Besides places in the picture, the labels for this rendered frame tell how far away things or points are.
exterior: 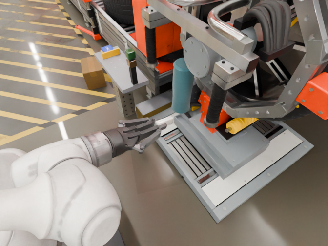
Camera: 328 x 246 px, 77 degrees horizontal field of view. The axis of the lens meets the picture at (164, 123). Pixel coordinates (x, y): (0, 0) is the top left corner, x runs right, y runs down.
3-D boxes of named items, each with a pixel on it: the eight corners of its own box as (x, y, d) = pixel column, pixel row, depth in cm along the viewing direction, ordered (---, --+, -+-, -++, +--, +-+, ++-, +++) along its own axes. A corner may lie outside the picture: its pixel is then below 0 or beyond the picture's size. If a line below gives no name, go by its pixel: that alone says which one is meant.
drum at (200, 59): (251, 66, 73) (267, 27, 62) (205, 88, 66) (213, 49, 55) (223, 48, 81) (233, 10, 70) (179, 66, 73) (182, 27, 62)
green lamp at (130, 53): (136, 58, 104) (135, 51, 101) (129, 60, 102) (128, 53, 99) (132, 54, 106) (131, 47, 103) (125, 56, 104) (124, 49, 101)
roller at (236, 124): (274, 111, 100) (279, 103, 95) (229, 139, 90) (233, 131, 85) (264, 104, 103) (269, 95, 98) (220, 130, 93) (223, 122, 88)
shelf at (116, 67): (149, 83, 122) (149, 79, 119) (123, 94, 116) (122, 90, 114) (118, 49, 144) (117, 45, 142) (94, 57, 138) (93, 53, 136)
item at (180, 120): (264, 151, 132) (270, 143, 124) (222, 180, 120) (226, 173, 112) (212, 104, 158) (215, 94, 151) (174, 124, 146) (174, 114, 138)
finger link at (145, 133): (126, 134, 57) (129, 137, 57) (158, 123, 64) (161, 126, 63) (125, 143, 60) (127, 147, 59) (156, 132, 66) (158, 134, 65)
